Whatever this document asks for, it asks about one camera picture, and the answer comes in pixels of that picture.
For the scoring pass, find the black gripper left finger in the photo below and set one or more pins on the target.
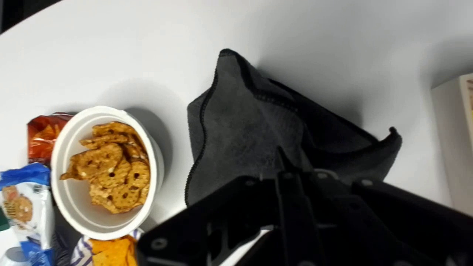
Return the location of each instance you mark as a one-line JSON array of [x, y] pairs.
[[197, 231]]

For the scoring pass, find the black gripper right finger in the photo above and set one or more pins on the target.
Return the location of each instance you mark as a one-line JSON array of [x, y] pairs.
[[385, 226]]

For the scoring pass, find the dark grey microfibre cloth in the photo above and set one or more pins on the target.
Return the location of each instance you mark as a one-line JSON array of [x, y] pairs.
[[256, 123]]

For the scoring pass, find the brown pretzel crisps pile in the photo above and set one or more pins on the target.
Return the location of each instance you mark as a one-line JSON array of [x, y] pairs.
[[113, 172]]

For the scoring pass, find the blue patterned paper bowl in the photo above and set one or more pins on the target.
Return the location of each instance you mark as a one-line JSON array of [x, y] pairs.
[[82, 253]]

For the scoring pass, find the white round bowl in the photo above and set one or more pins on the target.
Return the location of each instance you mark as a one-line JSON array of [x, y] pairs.
[[74, 201]]

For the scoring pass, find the blue white pretzel bag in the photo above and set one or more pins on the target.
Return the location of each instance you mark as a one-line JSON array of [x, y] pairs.
[[24, 207]]

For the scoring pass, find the red orange chip bag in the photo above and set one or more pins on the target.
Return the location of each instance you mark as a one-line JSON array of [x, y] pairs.
[[45, 138]]

